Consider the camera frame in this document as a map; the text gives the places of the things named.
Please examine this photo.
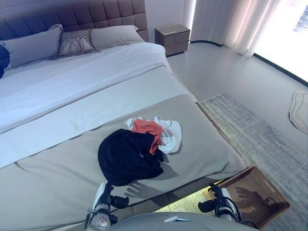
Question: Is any robot right five-finger hand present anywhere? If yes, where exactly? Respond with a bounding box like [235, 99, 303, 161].
[198, 183, 235, 215]

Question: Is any robot left five-finger hand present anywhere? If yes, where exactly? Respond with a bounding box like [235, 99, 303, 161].
[93, 182, 130, 211]

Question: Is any black garment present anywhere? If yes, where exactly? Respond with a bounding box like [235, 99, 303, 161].
[97, 128, 165, 187]

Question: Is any white garment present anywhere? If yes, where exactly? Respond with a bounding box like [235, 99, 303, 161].
[124, 116, 183, 154]

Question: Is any orange garment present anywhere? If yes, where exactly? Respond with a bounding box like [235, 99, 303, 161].
[131, 119, 166, 156]

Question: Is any brown wicker basket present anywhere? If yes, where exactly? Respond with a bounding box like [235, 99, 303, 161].
[203, 166, 291, 229]

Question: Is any beige bed cover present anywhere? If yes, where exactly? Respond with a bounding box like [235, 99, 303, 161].
[0, 94, 248, 231]

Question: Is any large bed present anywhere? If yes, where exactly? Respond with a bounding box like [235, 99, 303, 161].
[0, 24, 248, 231]

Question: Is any robot grey torso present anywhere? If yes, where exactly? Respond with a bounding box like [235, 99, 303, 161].
[105, 211, 258, 231]

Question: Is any grey striped area rug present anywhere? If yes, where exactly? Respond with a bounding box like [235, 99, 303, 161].
[199, 92, 308, 231]

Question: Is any oval beige floor mat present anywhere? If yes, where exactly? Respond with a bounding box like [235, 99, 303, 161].
[288, 91, 308, 134]

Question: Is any white duvet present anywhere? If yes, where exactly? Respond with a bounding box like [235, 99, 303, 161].
[0, 42, 199, 169]

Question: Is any patterned decorative pillow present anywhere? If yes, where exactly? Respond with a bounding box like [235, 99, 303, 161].
[57, 29, 98, 58]

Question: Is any grey pillow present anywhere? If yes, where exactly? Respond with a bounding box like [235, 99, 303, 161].
[90, 25, 142, 51]
[0, 24, 64, 69]

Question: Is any dark blue pillow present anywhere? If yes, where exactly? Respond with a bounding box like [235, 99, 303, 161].
[0, 43, 11, 79]

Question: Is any brown wooden nightstand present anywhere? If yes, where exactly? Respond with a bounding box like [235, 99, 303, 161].
[154, 23, 191, 55]

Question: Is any white sheer curtain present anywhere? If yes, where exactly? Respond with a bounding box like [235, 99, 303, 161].
[190, 0, 281, 60]

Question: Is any brown tufted headboard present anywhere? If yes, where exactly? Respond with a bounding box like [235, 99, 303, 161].
[0, 0, 149, 43]

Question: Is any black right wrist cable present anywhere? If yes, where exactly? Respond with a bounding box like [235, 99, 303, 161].
[237, 216, 258, 230]

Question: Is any black window floor frame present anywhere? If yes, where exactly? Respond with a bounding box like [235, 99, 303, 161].
[190, 39, 308, 88]

